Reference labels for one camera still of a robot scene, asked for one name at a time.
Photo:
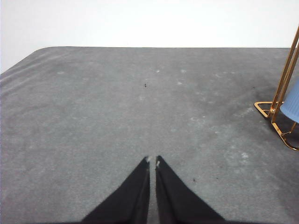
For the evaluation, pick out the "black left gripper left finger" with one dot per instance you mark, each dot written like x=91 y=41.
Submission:
x=130 y=200

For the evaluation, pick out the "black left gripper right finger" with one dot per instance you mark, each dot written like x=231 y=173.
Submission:
x=177 y=200

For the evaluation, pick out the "blue ribbed plastic cup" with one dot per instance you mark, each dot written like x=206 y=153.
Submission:
x=292 y=105

